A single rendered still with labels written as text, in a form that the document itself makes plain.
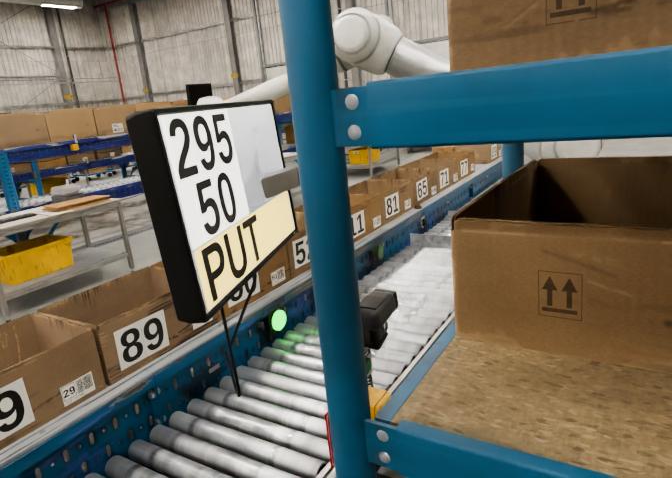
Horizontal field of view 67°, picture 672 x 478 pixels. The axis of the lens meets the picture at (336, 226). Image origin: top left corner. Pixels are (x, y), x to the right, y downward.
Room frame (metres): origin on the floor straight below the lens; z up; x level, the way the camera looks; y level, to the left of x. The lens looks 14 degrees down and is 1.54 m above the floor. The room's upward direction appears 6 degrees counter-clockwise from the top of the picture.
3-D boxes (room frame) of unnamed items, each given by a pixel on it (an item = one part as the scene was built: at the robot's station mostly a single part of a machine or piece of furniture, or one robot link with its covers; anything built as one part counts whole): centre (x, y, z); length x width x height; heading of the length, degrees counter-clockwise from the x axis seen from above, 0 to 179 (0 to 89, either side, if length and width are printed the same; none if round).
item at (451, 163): (3.40, -0.66, 0.96); 0.39 x 0.29 x 0.17; 146
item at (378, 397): (1.05, -0.07, 0.84); 0.15 x 0.09 x 0.07; 147
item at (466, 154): (3.73, -0.87, 0.96); 0.39 x 0.29 x 0.17; 147
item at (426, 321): (1.76, -0.13, 0.72); 0.52 x 0.05 x 0.05; 57
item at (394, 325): (1.70, -0.10, 0.72); 0.52 x 0.05 x 0.05; 57
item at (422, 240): (2.44, -0.58, 0.76); 0.46 x 0.01 x 0.09; 57
